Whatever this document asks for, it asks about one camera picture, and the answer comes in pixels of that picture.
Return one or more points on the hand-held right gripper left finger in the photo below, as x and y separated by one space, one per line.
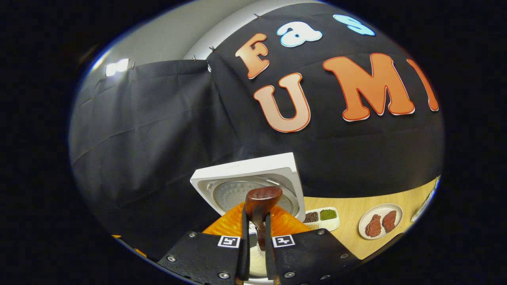
206 257

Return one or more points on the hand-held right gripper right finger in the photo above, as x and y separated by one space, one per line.
305 257

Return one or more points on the white rice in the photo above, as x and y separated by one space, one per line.
257 261

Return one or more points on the brown wooden spoon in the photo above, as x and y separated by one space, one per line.
261 198

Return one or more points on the white rice cooker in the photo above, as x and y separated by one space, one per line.
237 168

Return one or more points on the white divided condiment dish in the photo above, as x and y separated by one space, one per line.
323 221

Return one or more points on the red meat patty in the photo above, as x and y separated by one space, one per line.
373 226
389 221

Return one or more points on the round white plate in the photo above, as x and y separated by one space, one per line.
398 217

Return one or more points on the black backdrop cloth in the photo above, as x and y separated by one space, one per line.
158 138

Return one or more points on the row of black cloth clips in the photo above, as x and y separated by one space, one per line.
212 49

